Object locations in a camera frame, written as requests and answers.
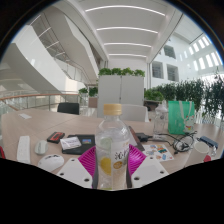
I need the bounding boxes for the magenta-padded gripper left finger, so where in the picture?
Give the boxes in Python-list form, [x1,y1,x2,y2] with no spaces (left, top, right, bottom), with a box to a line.
[56,145,99,190]

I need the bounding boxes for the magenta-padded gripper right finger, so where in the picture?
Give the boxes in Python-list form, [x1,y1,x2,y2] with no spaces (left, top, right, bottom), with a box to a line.
[127,143,170,190]

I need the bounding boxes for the clear drink bottle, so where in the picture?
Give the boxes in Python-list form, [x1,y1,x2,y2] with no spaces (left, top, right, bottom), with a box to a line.
[94,103,131,191]

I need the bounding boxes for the colourful sticker sheet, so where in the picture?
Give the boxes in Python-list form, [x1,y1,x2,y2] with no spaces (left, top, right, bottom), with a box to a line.
[142,143,175,163]

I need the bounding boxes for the white computer mouse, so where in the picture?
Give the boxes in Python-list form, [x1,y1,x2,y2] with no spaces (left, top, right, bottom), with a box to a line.
[36,153,65,173]

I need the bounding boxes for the white card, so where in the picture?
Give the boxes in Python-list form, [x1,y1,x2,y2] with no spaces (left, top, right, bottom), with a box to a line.
[59,136,83,151]

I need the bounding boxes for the tablet in brown cover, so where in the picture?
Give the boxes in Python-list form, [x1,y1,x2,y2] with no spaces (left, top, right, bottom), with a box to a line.
[127,125,146,152]

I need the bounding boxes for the black power adapter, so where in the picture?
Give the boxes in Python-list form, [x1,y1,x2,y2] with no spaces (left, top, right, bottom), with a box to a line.
[134,132,150,143]

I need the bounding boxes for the red and black small box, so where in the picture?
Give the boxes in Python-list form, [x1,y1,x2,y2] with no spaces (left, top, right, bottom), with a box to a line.
[46,131,66,145]

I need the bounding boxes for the grey computer mouse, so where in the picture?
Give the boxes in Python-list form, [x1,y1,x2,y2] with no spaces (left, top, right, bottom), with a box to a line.
[34,139,50,156]

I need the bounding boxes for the white cup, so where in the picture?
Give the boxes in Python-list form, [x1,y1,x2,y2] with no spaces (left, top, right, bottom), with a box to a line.
[184,141,211,168]

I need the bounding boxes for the flat round red coaster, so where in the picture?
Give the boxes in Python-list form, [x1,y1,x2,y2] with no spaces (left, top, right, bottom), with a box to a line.
[202,154,213,164]

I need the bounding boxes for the green tote bag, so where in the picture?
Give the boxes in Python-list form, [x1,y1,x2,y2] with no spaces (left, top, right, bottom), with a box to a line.
[167,100,196,136]

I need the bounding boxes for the black chair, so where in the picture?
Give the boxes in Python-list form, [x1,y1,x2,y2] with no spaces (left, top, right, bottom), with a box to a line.
[56,102,81,116]

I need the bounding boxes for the white paper sheet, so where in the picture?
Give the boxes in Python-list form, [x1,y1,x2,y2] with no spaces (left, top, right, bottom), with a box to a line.
[17,112,33,121]

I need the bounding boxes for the planter box with green plants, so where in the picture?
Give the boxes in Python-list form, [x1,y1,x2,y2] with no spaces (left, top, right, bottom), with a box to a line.
[78,86,99,109]

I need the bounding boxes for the white cabinet topped with plants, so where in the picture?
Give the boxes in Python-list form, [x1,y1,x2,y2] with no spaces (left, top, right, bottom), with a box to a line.
[96,67,146,118]

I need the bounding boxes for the row of green potted trees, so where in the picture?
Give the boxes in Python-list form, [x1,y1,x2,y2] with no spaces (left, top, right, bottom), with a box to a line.
[143,71,224,122]

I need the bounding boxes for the ceiling light strips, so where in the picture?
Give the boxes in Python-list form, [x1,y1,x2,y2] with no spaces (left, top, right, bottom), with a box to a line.
[84,4,167,59]

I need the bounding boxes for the tangle of black cables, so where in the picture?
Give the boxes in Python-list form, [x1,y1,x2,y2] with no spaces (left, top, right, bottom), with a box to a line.
[146,131,198,154]

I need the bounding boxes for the glass railing with wood rail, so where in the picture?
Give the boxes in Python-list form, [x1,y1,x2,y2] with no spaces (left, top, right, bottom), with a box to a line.
[0,92,81,113]

